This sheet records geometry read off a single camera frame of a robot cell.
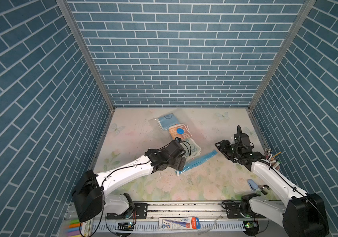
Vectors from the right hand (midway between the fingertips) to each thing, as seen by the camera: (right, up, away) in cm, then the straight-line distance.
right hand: (218, 146), depth 85 cm
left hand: (-22, -7, -6) cm, 24 cm away
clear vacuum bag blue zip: (-4, -5, +12) cm, 13 cm away
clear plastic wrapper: (-10, -37, -16) cm, 42 cm away
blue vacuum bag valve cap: (-22, +8, +17) cm, 29 cm away
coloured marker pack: (-72, -35, -18) cm, 82 cm away
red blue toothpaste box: (-23, -34, -16) cm, 44 cm away
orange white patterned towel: (-26, +6, +16) cm, 31 cm away
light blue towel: (-31, +15, +25) cm, 42 cm away
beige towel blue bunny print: (-14, -4, +9) cm, 17 cm away
